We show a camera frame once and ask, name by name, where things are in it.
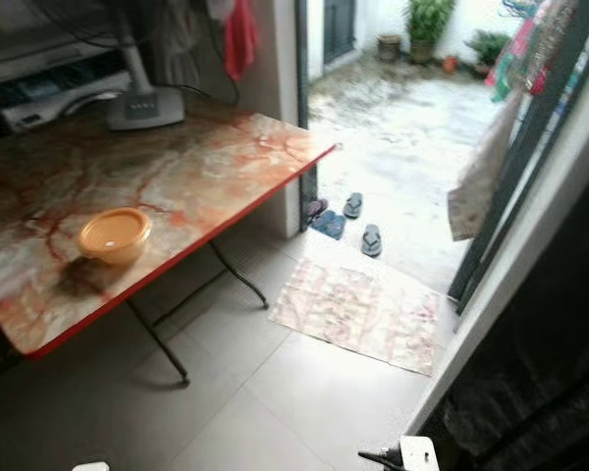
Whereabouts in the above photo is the grey patterned hanging cloth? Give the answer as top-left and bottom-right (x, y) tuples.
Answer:
(157, 0), (202, 87)

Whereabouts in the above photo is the purple slipper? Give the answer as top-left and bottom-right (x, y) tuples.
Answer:
(302, 198), (330, 222)

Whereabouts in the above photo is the marble folding table red edge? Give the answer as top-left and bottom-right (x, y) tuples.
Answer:
(0, 93), (338, 386)

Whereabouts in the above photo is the dark metal sliding gate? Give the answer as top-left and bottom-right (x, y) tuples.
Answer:
(447, 0), (589, 315)

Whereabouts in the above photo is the orange lidded plastic bowl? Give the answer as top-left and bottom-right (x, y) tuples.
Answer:
(78, 207), (152, 266)

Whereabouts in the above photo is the brown plant pot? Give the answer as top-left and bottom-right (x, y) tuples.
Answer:
(376, 33), (403, 64)

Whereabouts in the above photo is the grey slipper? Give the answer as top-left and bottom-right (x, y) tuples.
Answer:
(360, 224), (384, 259)
(342, 192), (364, 220)

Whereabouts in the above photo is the blue slipper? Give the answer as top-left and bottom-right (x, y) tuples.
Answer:
(312, 210), (348, 240)

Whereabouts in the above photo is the patterned floor mat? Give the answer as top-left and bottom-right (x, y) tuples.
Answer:
(268, 257), (448, 377)

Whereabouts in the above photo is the grey standing fan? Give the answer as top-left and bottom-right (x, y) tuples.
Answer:
(88, 0), (187, 131)

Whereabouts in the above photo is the beige hanging cloth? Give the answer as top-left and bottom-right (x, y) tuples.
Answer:
(447, 88), (526, 241)

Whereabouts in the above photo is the pink hanging garment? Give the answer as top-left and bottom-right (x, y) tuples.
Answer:
(491, 10), (546, 99)

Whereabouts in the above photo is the dark door frame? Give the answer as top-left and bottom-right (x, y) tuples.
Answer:
(294, 0), (320, 207)

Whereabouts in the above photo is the low green potted plant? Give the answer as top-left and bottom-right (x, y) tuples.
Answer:
(466, 29), (513, 68)

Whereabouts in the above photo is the grey appliance box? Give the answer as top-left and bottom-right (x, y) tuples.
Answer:
(0, 22), (129, 87)

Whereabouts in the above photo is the white fridge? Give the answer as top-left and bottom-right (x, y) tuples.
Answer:
(402, 147), (589, 471)

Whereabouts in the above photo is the tall green potted plant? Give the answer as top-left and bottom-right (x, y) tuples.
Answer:
(405, 0), (457, 66)

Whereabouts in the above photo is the white washing machine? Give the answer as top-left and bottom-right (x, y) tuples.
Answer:
(0, 67), (138, 133)

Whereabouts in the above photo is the red hanging cloth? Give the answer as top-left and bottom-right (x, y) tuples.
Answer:
(223, 0), (258, 81)

